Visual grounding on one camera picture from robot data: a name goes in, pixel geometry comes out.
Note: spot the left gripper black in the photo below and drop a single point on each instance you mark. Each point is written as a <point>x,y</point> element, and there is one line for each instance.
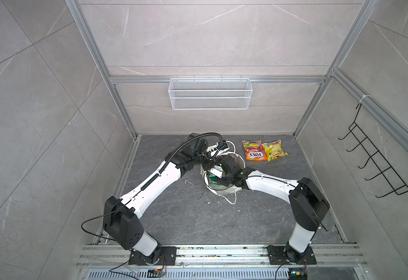
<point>208,166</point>

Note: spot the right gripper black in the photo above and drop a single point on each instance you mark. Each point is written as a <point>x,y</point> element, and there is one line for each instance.
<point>225,183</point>

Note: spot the orange Fox's fruits candy bag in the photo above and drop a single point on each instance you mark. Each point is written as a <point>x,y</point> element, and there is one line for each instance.
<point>254,151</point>

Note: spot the yellow snack packet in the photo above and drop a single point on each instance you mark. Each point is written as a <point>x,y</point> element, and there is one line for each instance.
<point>273,150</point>

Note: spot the floral white paper bag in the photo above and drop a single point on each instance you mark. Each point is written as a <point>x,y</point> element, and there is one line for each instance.
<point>230,193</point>

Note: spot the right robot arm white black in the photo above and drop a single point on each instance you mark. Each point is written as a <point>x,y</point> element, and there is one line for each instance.
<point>309,206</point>

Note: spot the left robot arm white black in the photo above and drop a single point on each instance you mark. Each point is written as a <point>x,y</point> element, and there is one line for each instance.
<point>121,216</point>

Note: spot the green candy packet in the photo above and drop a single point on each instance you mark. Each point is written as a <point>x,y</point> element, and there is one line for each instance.
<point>213,183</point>

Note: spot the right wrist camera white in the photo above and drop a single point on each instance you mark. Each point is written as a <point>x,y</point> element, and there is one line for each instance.
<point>216,171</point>

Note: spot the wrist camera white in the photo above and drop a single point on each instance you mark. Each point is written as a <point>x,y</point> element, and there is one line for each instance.
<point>216,171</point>
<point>216,149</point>

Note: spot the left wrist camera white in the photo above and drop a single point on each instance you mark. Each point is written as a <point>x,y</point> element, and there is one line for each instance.
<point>216,149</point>

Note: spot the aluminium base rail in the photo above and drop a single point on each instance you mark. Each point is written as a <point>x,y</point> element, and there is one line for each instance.
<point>221,262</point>

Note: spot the black wire hook rack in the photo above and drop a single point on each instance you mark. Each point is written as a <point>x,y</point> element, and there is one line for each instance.
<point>375,156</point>

